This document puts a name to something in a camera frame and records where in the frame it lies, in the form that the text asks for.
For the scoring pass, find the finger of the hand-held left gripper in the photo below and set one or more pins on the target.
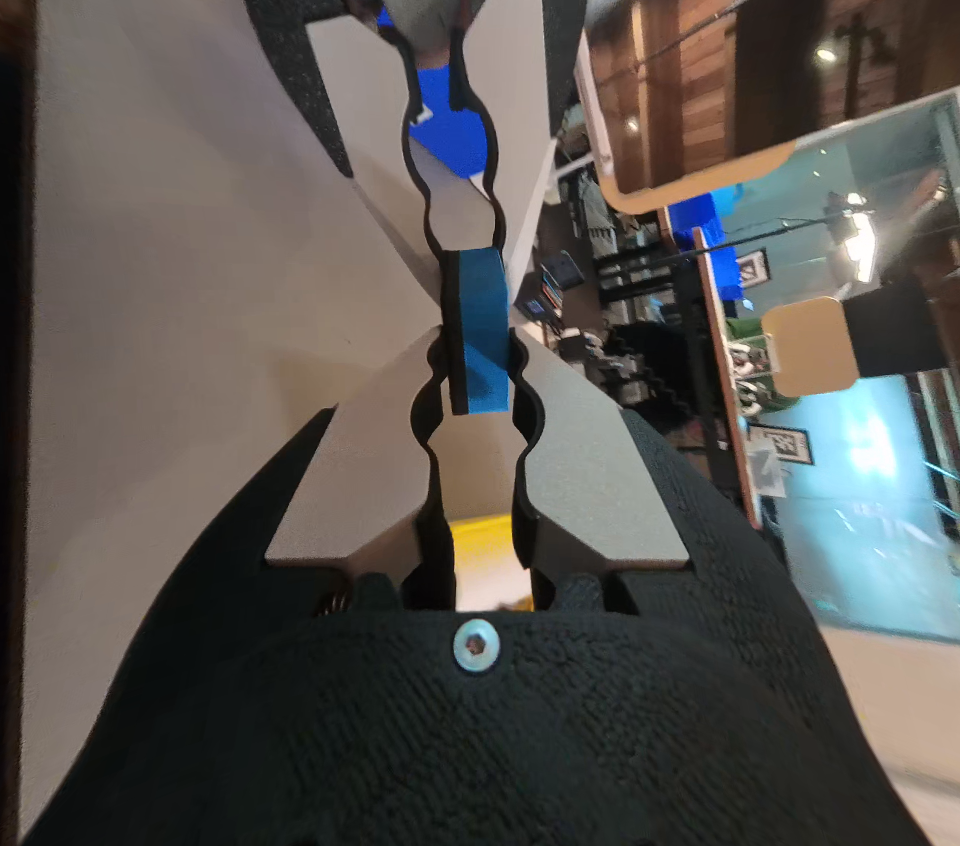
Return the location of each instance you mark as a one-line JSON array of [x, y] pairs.
[[360, 110], [517, 110]]

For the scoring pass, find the blue plastic bin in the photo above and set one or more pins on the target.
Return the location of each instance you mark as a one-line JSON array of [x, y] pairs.
[[450, 133]]

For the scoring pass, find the tan mirror board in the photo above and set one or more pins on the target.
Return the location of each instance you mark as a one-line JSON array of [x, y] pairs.
[[810, 347]]

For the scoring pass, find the studio light on stand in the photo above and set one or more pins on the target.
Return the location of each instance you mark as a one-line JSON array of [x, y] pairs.
[[855, 234]]

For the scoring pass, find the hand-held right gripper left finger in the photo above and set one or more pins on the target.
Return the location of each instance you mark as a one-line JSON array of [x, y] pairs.
[[352, 486]]

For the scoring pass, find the light blue block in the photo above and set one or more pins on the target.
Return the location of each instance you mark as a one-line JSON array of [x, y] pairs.
[[484, 336]]

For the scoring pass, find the black hanging panel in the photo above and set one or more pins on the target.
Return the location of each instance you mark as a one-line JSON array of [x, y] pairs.
[[892, 328]]

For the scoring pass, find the clipboard on white stand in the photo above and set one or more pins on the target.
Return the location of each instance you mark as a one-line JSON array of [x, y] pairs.
[[750, 35]]

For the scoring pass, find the small framed marker sign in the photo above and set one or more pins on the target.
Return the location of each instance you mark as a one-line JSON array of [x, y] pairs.
[[754, 268], [784, 444]]

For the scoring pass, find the small blue storage bin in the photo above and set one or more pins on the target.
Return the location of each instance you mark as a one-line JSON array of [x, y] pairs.
[[705, 238]]

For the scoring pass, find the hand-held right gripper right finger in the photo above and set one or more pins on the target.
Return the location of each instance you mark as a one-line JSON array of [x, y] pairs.
[[600, 486]]

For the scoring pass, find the yellow plastic bin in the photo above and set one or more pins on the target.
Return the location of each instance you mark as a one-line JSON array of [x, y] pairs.
[[487, 561]]

